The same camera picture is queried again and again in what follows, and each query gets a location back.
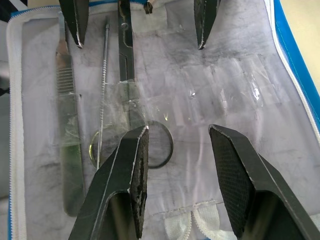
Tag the ribbed silver tweezers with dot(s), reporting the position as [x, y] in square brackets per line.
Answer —
[66, 80]

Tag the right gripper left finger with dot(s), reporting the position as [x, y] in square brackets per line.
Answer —
[112, 175]

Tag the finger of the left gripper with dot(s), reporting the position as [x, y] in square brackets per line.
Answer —
[75, 17]
[206, 17]

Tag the blue zippered instrument pack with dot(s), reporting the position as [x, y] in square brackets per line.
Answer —
[200, 87]

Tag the metal surgical scissors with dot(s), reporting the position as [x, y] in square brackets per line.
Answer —
[126, 50]

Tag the thin metal probe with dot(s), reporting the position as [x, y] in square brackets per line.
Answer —
[104, 72]

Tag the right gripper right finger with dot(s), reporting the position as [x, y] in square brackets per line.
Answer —
[237, 175]

